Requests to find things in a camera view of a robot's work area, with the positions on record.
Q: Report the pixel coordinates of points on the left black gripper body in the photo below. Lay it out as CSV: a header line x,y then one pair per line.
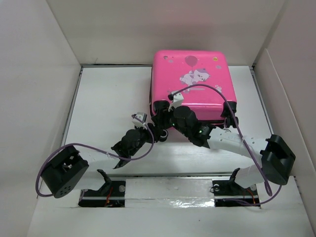
x,y
154,138

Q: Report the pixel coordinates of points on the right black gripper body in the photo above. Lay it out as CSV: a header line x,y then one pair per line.
x,y
169,116

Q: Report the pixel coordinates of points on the pink hard-shell suitcase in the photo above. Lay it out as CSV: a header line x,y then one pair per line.
x,y
203,78

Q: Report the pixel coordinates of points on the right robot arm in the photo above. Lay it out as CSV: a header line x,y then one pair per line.
x,y
273,159

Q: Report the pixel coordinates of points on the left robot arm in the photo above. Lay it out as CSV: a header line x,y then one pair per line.
x,y
80,166

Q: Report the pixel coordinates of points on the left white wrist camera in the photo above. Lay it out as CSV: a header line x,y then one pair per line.
x,y
139,120

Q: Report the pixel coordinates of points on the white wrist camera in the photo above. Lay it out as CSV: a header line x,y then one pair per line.
x,y
139,120
176,100

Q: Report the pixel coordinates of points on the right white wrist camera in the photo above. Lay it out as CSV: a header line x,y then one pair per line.
x,y
176,100

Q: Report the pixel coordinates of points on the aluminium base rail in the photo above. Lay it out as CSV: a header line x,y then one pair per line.
x,y
170,192

